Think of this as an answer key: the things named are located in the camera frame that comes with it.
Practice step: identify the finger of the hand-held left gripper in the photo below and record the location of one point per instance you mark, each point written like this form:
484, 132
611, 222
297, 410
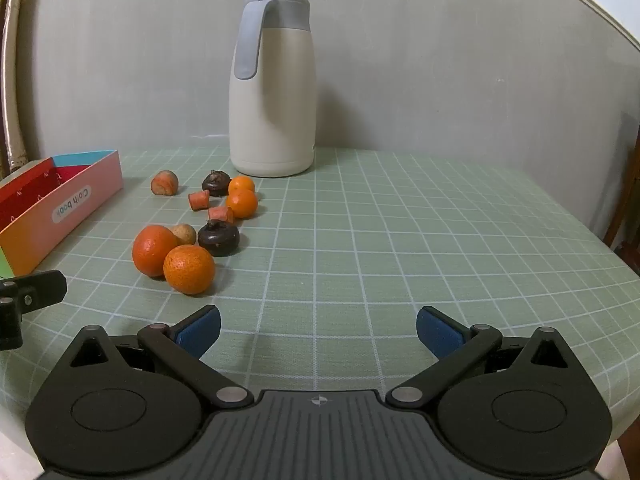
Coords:
45, 288

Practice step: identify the large orange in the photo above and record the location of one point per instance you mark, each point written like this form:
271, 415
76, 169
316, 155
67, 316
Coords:
189, 269
152, 250

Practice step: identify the green checked tablecloth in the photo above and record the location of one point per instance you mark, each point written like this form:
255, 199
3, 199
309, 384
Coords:
375, 240

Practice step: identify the small orange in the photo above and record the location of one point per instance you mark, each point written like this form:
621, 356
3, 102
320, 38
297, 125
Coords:
242, 184
242, 204

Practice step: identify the beige satin curtain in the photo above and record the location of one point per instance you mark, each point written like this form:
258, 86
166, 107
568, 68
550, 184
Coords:
15, 70

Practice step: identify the dark water chestnut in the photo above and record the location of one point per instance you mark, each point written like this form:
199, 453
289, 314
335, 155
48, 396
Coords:
216, 183
218, 240

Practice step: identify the white and grey thermos jug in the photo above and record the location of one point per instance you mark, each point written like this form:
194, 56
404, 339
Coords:
272, 110

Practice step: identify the carrot piece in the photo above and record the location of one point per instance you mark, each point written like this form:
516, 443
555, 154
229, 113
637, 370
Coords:
199, 200
221, 214

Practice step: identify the small tan potato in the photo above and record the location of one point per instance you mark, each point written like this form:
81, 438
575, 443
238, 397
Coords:
184, 233

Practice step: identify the colourful cardboard box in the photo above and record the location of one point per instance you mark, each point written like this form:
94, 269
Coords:
60, 200

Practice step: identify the dark wooden chair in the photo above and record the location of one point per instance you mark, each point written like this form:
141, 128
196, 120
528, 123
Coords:
625, 210

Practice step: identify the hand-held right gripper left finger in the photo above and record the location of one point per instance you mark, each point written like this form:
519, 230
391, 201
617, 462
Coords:
199, 334

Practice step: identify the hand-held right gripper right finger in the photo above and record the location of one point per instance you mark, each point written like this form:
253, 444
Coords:
440, 335

